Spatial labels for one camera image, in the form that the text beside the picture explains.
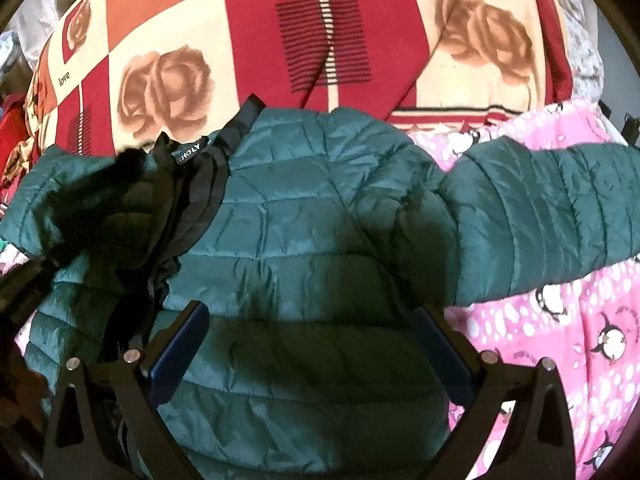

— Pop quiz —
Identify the teal quilted puffer jacket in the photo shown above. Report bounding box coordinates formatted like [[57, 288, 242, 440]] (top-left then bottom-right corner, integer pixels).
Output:
[[1, 99, 639, 479]]

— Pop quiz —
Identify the red clothes pile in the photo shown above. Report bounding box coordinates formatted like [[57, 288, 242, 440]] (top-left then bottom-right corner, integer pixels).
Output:
[[0, 94, 40, 205]]

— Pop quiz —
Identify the pink penguin print bedsheet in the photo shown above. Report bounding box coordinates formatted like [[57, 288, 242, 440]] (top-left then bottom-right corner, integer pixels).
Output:
[[409, 100, 639, 479]]

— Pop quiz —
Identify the red cream rose blanket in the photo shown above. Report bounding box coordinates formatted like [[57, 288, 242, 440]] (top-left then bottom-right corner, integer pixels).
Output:
[[25, 0, 573, 156]]

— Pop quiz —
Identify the grey white floral bedding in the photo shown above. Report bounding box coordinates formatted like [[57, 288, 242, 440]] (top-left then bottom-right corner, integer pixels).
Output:
[[555, 0, 604, 103]]

